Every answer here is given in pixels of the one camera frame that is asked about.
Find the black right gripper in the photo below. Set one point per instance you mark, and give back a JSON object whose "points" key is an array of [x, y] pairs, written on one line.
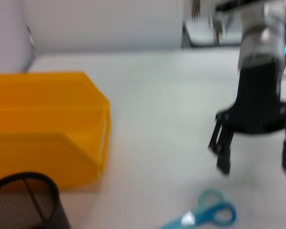
{"points": [[255, 107]]}

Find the blue plastic scissors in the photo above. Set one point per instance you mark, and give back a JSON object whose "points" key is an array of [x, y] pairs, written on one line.
{"points": [[202, 214]]}

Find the black mesh pen cup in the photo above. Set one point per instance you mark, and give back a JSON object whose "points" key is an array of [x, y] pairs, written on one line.
{"points": [[54, 210]]}

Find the yellow plastic storage bin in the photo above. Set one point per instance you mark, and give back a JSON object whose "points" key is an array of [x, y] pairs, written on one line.
{"points": [[50, 119]]}

